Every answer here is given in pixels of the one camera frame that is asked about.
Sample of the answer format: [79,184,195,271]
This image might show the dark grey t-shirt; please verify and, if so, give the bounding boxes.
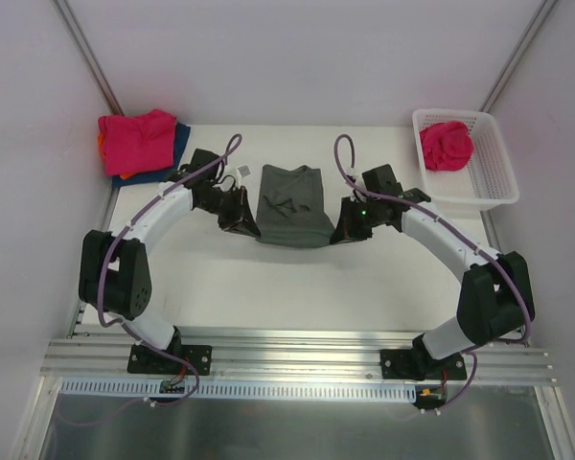
[256,165,334,249]

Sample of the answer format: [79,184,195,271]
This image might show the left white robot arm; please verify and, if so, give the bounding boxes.
[78,149,261,372]

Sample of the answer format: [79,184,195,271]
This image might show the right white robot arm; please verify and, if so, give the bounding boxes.
[330,165,536,381]

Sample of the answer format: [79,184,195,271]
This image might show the folded blue t-shirt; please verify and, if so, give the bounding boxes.
[111,123,191,189]

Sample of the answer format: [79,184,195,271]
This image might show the folded pink t-shirt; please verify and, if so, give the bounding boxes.
[98,109,176,176]

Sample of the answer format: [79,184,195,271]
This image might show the crumpled pink t-shirt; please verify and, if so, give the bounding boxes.
[420,121,474,172]

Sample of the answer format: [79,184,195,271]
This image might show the white plastic basket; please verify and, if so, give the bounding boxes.
[412,108,519,216]

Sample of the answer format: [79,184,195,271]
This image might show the folded orange t-shirt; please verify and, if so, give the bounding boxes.
[97,133,135,180]

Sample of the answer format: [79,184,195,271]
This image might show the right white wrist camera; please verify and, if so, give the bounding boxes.
[346,168,363,192]

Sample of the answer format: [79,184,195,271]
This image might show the aluminium mounting rail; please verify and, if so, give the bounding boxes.
[40,324,559,386]

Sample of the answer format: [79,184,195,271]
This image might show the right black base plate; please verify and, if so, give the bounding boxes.
[379,349,467,381]

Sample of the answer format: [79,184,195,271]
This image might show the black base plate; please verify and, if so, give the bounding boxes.
[379,349,467,381]
[126,344,213,376]

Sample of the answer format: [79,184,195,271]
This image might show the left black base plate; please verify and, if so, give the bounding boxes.
[126,344,213,376]

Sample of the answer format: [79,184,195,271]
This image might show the white slotted cable duct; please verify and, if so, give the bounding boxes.
[59,378,416,403]

